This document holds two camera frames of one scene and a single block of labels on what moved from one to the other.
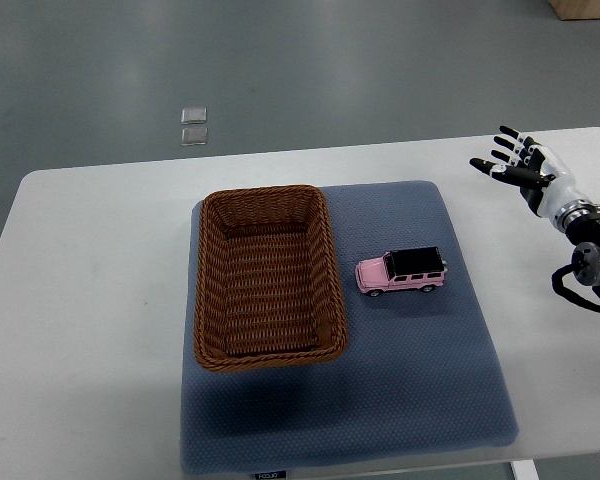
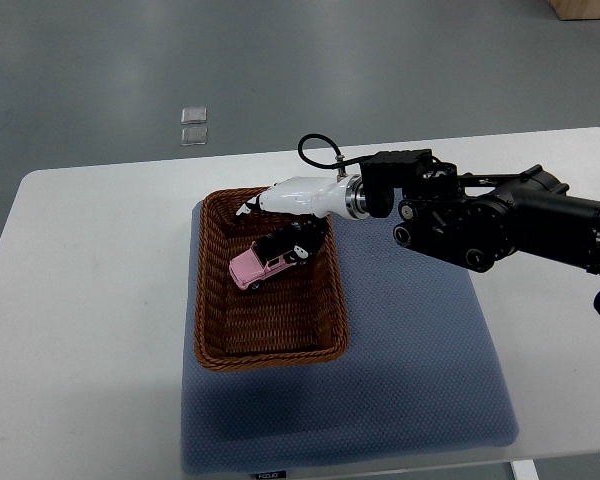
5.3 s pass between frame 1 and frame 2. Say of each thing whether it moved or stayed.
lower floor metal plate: stayed
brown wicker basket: stayed
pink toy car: moved
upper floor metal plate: stayed
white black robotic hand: moved
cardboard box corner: stayed
